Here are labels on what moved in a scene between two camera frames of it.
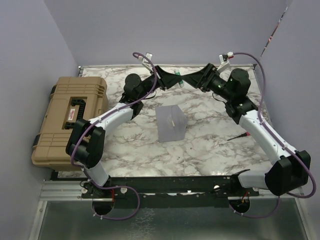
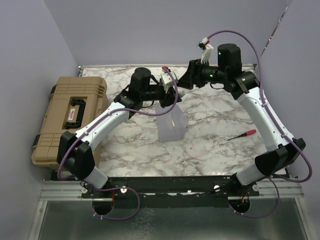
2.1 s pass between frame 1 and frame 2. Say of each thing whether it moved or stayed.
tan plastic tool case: stayed
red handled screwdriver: stayed
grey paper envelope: stayed
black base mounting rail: stayed
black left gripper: moved
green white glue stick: moved
